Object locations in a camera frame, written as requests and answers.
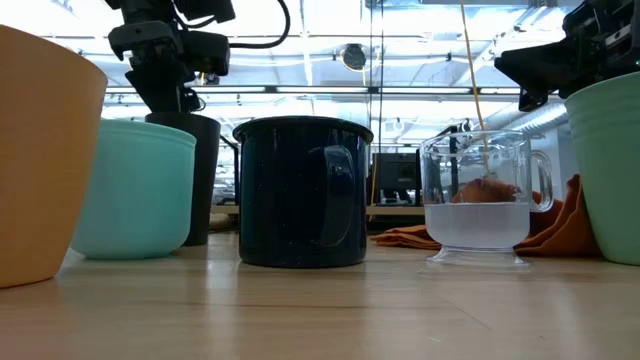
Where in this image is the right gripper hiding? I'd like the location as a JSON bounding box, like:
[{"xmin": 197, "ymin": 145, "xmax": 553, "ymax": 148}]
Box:
[{"xmin": 493, "ymin": 0, "xmax": 640, "ymax": 113}]

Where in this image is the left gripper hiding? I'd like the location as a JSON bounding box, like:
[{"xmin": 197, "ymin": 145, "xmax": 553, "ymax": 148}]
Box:
[{"xmin": 107, "ymin": 20, "xmax": 232, "ymax": 114}]

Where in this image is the tall black cup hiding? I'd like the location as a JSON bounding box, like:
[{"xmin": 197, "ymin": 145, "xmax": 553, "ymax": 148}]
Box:
[{"xmin": 144, "ymin": 111, "xmax": 223, "ymax": 248}]

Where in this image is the turquoise mug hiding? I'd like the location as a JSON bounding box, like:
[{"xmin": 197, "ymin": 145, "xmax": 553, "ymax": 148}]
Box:
[{"xmin": 69, "ymin": 118, "xmax": 198, "ymax": 261}]

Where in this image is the light green cup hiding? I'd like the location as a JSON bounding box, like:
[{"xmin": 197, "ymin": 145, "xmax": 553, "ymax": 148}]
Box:
[{"xmin": 564, "ymin": 71, "xmax": 640, "ymax": 267}]

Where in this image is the orange plastic cup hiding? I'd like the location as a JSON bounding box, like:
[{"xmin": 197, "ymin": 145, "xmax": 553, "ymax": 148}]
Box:
[{"xmin": 0, "ymin": 24, "xmax": 109, "ymax": 290}]

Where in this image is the clear plastic cup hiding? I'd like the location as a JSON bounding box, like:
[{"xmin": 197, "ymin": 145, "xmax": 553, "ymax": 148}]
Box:
[{"xmin": 418, "ymin": 128, "xmax": 555, "ymax": 267}]

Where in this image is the dark blue enamel mug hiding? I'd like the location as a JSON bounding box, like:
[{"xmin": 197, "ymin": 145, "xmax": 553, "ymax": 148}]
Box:
[{"xmin": 232, "ymin": 114, "xmax": 375, "ymax": 269}]

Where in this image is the beige cloth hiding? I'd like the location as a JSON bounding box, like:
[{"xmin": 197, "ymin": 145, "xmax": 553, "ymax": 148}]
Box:
[{"xmin": 207, "ymin": 214, "xmax": 240, "ymax": 234}]

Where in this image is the orange cloth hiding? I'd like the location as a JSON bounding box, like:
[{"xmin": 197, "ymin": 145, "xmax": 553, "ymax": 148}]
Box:
[{"xmin": 370, "ymin": 173, "xmax": 604, "ymax": 259}]

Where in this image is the thin black pole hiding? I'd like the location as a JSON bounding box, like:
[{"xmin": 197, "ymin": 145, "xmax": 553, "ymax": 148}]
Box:
[{"xmin": 377, "ymin": 0, "xmax": 385, "ymax": 206}]

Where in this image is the dark computer monitor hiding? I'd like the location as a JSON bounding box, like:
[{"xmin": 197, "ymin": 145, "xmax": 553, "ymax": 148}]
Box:
[{"xmin": 372, "ymin": 152, "xmax": 422, "ymax": 206}]

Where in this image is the yellow cable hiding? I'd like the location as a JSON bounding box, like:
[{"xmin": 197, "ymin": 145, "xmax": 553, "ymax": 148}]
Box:
[{"xmin": 458, "ymin": 0, "xmax": 494, "ymax": 179}]

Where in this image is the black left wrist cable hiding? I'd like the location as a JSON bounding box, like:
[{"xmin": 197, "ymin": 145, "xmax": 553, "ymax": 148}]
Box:
[{"xmin": 172, "ymin": 0, "xmax": 292, "ymax": 50}]

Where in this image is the black ceiling cable reel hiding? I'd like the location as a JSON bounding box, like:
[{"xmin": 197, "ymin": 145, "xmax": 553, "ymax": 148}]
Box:
[{"xmin": 341, "ymin": 43, "xmax": 368, "ymax": 72}]

